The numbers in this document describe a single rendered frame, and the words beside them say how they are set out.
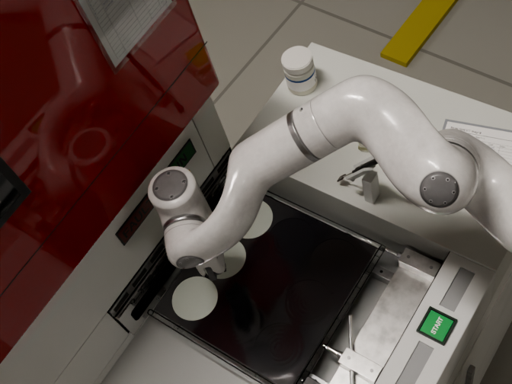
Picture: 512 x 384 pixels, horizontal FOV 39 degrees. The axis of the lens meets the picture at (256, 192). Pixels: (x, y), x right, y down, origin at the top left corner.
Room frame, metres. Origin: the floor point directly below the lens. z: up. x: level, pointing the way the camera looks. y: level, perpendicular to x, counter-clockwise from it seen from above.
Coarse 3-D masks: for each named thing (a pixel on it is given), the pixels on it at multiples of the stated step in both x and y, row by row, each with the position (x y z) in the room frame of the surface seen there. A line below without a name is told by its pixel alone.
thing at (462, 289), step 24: (456, 264) 0.53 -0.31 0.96; (432, 288) 0.50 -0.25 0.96; (456, 288) 0.49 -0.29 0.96; (480, 288) 0.47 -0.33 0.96; (456, 312) 0.44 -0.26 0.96; (480, 312) 0.45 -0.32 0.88; (408, 336) 0.43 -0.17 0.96; (456, 336) 0.40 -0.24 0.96; (408, 360) 0.39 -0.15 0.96; (432, 360) 0.38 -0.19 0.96; (456, 360) 0.39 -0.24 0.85
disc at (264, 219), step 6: (264, 204) 0.85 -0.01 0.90; (264, 210) 0.84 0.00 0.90; (270, 210) 0.83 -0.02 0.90; (258, 216) 0.83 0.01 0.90; (264, 216) 0.82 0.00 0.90; (270, 216) 0.82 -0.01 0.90; (258, 222) 0.81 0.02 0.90; (264, 222) 0.81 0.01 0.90; (270, 222) 0.80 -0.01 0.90; (252, 228) 0.81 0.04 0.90; (258, 228) 0.80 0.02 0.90; (264, 228) 0.79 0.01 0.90; (246, 234) 0.80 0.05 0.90; (252, 234) 0.79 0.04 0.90; (258, 234) 0.79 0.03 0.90
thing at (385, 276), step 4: (376, 264) 0.64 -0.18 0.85; (376, 268) 0.63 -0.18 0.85; (380, 268) 0.63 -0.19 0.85; (384, 268) 0.62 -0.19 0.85; (372, 272) 0.63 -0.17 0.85; (376, 272) 0.62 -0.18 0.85; (380, 272) 0.62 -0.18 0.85; (384, 272) 0.62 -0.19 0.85; (388, 272) 0.61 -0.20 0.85; (372, 276) 0.63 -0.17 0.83; (376, 276) 0.62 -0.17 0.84; (380, 276) 0.61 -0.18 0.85; (384, 276) 0.61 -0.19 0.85; (388, 276) 0.61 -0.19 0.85; (380, 280) 0.61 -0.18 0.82; (384, 280) 0.61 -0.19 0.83; (388, 280) 0.60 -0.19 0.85
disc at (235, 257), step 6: (234, 246) 0.78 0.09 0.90; (240, 246) 0.77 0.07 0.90; (228, 252) 0.77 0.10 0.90; (234, 252) 0.77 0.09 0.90; (240, 252) 0.76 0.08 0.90; (228, 258) 0.76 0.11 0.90; (234, 258) 0.75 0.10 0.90; (240, 258) 0.75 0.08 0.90; (228, 264) 0.74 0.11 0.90; (234, 264) 0.74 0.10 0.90; (240, 264) 0.73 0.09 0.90; (228, 270) 0.73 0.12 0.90; (234, 270) 0.72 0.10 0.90; (222, 276) 0.72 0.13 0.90; (228, 276) 0.72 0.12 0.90
